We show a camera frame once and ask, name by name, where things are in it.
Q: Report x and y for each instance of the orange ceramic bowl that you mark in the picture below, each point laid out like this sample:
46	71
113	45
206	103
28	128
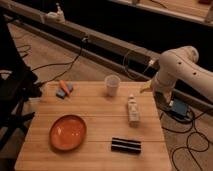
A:
67	132

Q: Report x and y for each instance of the blue power adapter box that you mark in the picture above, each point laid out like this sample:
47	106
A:
178	107

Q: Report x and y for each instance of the long metal rail beam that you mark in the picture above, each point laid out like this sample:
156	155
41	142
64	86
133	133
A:
124	35

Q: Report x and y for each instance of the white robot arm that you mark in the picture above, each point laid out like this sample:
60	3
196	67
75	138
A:
180	64

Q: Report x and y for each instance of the white clamp on rail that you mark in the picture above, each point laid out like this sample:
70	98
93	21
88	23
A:
58	15

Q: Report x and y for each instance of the black rectangular box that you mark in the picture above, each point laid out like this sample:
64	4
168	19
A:
126	145

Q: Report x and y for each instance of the white squeeze bottle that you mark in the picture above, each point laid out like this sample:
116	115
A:
133	112

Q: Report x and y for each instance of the orange marker pen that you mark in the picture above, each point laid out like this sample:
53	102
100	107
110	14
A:
64	87

